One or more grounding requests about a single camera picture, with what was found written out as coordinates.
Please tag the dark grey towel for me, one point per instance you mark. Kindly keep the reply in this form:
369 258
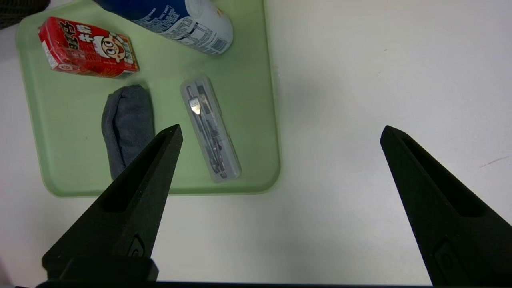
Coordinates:
128 120

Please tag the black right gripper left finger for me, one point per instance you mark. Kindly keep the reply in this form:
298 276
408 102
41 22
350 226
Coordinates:
128 208

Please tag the light green plastic tray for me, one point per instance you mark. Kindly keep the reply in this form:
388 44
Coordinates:
60 120

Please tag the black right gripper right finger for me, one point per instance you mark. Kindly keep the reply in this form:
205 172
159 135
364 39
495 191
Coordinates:
452 224

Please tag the clear plastic compass case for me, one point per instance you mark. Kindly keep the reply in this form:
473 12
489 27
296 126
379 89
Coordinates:
208 128

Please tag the dark brown wicker basket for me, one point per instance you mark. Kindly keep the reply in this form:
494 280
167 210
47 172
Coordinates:
16 12

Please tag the red milk carton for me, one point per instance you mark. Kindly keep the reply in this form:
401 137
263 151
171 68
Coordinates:
88 48

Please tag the blue white spray can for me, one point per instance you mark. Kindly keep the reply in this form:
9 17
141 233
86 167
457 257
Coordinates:
180 20

